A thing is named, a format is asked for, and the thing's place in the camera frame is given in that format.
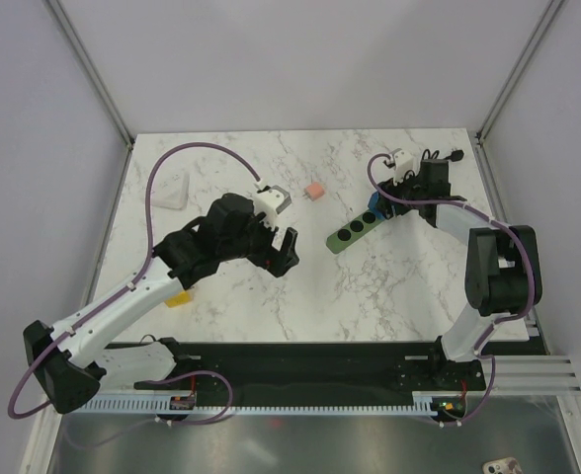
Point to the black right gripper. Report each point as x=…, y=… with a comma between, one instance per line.
x=385, y=204

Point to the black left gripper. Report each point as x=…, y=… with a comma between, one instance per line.
x=278, y=262

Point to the blue cube socket adapter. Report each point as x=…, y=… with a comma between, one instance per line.
x=373, y=206

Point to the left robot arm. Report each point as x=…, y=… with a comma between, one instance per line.
x=70, y=358

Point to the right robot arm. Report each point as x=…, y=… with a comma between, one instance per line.
x=502, y=275

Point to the pink plug adapter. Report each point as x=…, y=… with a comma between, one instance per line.
x=314, y=191

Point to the yellow plug adapter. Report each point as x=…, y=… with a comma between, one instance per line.
x=180, y=299

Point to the green power strip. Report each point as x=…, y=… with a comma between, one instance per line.
x=353, y=231

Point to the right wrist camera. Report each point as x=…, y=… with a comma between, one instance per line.
x=401, y=163

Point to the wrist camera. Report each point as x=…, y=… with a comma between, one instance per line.
x=401, y=163
x=270, y=202

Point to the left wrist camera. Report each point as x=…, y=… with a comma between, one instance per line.
x=270, y=202

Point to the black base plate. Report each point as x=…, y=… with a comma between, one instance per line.
x=323, y=373

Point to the aluminium frame rail right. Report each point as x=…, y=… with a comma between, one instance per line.
x=541, y=29

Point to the aluminium frame rail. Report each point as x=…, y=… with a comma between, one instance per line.
x=90, y=70
x=541, y=29

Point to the white slotted cable duct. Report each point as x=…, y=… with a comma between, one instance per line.
x=180, y=403

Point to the aluminium frame rail left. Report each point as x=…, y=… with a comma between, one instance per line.
x=90, y=70

